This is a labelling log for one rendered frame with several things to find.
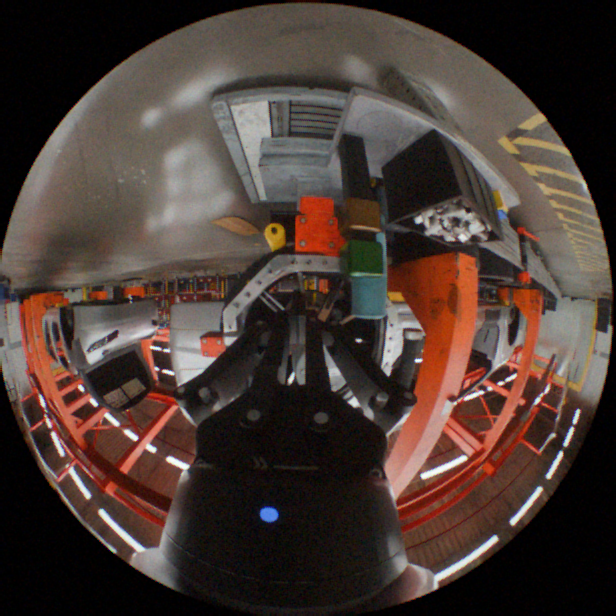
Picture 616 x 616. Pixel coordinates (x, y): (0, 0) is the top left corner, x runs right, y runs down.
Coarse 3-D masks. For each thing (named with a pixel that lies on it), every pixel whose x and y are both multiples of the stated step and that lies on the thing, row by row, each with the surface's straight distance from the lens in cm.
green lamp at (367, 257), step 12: (348, 240) 19; (360, 240) 19; (348, 252) 19; (360, 252) 19; (372, 252) 19; (348, 264) 18; (360, 264) 18; (372, 264) 19; (348, 276) 19; (360, 276) 19; (372, 276) 19
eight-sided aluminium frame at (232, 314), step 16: (288, 256) 50; (304, 256) 50; (320, 256) 51; (272, 272) 50; (256, 288) 50; (240, 304) 52; (224, 320) 53; (240, 320) 57; (384, 320) 62; (384, 336) 61; (384, 352) 62; (384, 368) 64; (352, 400) 66
